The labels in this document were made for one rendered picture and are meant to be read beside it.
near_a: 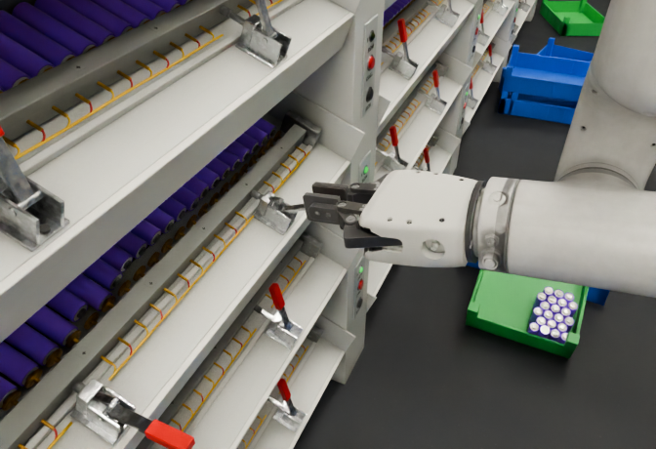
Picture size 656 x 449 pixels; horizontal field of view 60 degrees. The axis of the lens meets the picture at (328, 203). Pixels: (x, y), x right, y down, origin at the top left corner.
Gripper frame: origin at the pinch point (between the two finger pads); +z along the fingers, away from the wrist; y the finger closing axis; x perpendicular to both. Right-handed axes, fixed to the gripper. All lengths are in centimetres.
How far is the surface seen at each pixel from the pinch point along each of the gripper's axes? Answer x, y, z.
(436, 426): -55, 15, -4
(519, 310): -54, 45, -13
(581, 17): -55, 241, -6
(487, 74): -42, 137, 13
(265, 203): -0.5, -0.9, 7.2
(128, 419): -1.9, -26.8, 4.0
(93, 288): 2.4, -19.6, 12.7
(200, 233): 1.0, -8.9, 9.5
